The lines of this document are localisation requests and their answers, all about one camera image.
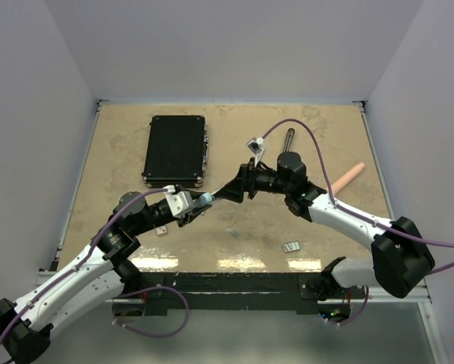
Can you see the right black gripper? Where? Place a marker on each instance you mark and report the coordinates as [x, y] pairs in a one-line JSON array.
[[245, 181]]

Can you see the small staple box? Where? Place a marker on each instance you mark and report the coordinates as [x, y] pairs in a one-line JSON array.
[[161, 230]]

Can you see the silver black stapler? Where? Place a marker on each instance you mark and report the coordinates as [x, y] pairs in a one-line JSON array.
[[288, 141]]

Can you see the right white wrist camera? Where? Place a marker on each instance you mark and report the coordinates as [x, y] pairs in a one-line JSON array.
[[258, 147]]

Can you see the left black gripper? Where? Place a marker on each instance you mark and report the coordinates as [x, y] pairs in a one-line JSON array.
[[186, 218]]

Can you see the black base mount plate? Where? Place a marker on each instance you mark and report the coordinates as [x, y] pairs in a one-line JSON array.
[[301, 293]]

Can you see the pink silicone cone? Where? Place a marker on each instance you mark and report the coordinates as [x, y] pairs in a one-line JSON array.
[[347, 178]]

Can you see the black briefcase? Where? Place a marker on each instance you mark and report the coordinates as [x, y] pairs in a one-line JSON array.
[[177, 151]]

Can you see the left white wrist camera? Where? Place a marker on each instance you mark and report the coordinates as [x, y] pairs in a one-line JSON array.
[[179, 201]]

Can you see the staple strips pack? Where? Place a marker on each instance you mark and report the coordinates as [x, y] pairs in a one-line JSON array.
[[292, 246]]

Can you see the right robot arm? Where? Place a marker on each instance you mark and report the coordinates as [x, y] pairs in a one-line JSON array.
[[399, 261]]

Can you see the staple strip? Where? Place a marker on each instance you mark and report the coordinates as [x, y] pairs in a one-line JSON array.
[[235, 234]]

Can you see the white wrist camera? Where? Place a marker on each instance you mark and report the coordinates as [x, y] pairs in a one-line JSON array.
[[179, 201], [258, 147]]

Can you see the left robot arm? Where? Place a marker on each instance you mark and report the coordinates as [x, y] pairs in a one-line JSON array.
[[98, 273]]

